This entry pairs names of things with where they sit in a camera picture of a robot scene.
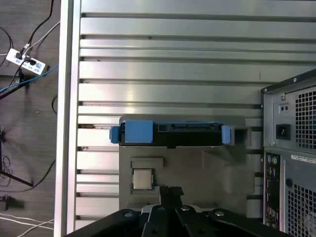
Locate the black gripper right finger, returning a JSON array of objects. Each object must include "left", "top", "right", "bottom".
[{"left": 170, "top": 186, "right": 291, "bottom": 237}]

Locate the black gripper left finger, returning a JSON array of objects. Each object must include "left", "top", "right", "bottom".
[{"left": 64, "top": 186, "right": 173, "bottom": 237}]

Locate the hard disk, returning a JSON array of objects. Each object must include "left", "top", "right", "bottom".
[{"left": 109, "top": 120, "right": 232, "bottom": 149}]

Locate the silver CPU chip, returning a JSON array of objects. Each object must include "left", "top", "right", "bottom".
[{"left": 131, "top": 168, "right": 156, "bottom": 191}]

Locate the black PC case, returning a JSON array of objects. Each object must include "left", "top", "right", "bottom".
[{"left": 261, "top": 68, "right": 316, "bottom": 237}]

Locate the black tripod stand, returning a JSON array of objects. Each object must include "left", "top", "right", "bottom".
[{"left": 0, "top": 125, "right": 35, "bottom": 188}]

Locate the small black adapter box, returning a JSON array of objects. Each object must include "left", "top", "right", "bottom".
[{"left": 0, "top": 195, "right": 24, "bottom": 211}]

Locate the white power strip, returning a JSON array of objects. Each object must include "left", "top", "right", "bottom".
[{"left": 5, "top": 48, "right": 46, "bottom": 76}]

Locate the blue cable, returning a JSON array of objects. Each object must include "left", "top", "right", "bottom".
[{"left": 0, "top": 64, "right": 59, "bottom": 94}]

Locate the white power cable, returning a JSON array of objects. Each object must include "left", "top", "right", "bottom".
[{"left": 24, "top": 21, "right": 61, "bottom": 51}]

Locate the black power cable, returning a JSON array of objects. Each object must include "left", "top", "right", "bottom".
[{"left": 22, "top": 0, "right": 54, "bottom": 52}]

